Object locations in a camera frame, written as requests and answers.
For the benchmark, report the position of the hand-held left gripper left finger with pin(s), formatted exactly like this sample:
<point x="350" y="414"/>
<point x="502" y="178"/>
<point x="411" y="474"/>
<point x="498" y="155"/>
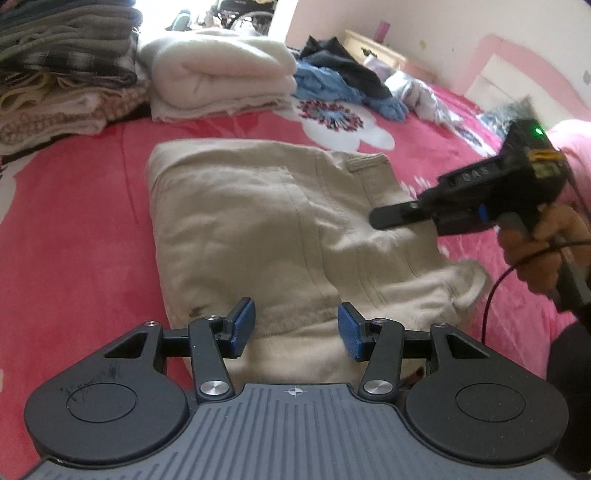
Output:
<point x="244" y="323"/>

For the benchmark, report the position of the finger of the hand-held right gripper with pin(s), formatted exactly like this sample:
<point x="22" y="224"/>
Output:
<point x="397" y="216"/>

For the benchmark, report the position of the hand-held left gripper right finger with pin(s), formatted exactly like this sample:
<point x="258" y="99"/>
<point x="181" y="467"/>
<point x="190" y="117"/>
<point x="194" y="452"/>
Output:
<point x="351" y="330"/>

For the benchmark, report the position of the beige pants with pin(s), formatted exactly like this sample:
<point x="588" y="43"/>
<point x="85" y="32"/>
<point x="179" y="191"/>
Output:
<point x="240" y="221"/>

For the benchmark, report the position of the wheelchair piled with clothes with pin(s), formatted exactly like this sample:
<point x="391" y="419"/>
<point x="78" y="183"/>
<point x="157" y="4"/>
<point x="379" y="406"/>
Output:
<point x="231" y="14"/>

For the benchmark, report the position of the stack of folded clothes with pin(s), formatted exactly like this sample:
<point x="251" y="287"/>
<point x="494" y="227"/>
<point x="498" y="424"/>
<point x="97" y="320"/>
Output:
<point x="60" y="69"/>

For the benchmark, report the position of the person's right hand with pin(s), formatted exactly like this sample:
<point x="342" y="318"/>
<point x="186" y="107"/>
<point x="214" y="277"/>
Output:
<point x="540" y="258"/>

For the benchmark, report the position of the floral pillow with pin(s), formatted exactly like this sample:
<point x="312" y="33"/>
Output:
<point x="503" y="117"/>

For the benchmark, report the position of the pink headboard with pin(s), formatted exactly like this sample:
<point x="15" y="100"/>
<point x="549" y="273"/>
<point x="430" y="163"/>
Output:
<point x="508" y="64"/>

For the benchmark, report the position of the crumpled grey white garment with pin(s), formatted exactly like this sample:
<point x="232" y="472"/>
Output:
<point x="420" y="94"/>

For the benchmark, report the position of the crumpled blue garment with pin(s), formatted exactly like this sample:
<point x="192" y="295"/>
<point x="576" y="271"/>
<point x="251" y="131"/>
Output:
<point x="332" y="87"/>

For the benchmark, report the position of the crumpled dark garment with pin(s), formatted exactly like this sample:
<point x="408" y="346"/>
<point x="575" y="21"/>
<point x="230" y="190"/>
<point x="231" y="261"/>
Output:
<point x="351" y="69"/>

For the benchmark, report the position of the cream nightstand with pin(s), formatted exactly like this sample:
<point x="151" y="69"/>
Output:
<point x="383" y="53"/>

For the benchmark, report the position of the pink floral blanket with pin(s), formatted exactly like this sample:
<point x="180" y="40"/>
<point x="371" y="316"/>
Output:
<point x="92" y="221"/>

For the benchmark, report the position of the purple cup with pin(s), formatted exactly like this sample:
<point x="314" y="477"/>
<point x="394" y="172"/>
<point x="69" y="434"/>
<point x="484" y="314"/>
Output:
<point x="383" y="30"/>

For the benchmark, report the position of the person's dark pants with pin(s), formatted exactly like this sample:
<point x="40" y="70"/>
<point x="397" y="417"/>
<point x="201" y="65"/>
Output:
<point x="572" y="392"/>

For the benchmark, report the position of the folded cream fleece blanket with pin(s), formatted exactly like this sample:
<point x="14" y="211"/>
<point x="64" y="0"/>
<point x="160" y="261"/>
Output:
<point x="217" y="69"/>

